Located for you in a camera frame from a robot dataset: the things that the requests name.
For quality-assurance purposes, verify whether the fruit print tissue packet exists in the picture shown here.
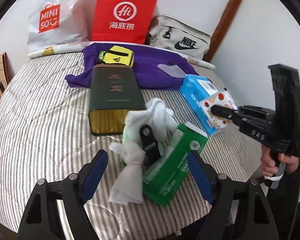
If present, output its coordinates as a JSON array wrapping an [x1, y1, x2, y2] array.
[[199, 88, 238, 130]]

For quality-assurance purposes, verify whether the yellow adidas pouch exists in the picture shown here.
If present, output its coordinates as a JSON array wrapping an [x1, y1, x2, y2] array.
[[100, 46, 134, 67]]

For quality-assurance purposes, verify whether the grey purple soft pad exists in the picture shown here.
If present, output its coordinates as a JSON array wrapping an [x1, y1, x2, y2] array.
[[157, 64, 186, 78]]

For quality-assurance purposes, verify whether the person's right hand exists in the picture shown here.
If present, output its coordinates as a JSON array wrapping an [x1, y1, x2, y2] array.
[[261, 145, 300, 178]]

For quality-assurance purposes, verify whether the blue tissue package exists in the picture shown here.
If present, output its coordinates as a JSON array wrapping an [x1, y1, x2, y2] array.
[[178, 74, 235, 137]]

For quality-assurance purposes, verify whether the green wipes packet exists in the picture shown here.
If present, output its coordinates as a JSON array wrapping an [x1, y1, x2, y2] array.
[[142, 122, 208, 207]]

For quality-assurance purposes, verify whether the black clip tool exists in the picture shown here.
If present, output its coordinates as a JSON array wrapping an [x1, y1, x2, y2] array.
[[139, 124, 161, 166]]

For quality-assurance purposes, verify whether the striped bed quilt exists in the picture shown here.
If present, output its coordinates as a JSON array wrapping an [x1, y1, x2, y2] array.
[[0, 51, 265, 240]]

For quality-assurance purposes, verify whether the white cloth glove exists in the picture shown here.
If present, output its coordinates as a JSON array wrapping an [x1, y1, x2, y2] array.
[[109, 98, 178, 205]]

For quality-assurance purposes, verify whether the purple towel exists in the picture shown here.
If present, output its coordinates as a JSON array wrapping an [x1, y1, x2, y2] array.
[[65, 43, 198, 90]]

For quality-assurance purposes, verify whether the beige Nike bag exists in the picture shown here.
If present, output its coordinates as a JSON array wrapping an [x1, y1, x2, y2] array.
[[148, 15, 211, 59]]

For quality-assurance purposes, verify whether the dark green book box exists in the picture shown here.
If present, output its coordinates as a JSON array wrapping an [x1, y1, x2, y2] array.
[[89, 64, 146, 135]]

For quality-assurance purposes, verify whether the green tissue pack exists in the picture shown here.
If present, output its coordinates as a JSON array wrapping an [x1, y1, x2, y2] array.
[[98, 51, 106, 61]]

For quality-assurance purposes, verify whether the red paper bag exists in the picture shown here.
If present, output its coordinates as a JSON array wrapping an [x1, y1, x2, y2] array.
[[91, 0, 157, 44]]

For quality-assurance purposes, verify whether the white Miniso plastic bag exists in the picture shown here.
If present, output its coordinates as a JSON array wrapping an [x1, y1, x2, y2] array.
[[27, 0, 88, 52]]

